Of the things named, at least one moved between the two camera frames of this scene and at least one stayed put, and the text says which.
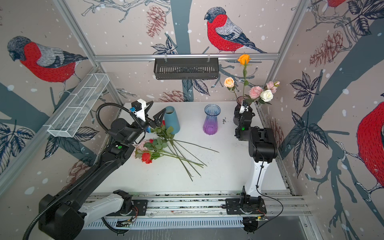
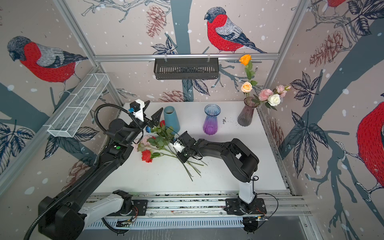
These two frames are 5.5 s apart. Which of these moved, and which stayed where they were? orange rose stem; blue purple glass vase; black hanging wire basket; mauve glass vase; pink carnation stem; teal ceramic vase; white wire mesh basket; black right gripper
Moved: black right gripper; pink carnation stem; orange rose stem; mauve glass vase
Stayed: teal ceramic vase; black hanging wire basket; blue purple glass vase; white wire mesh basket
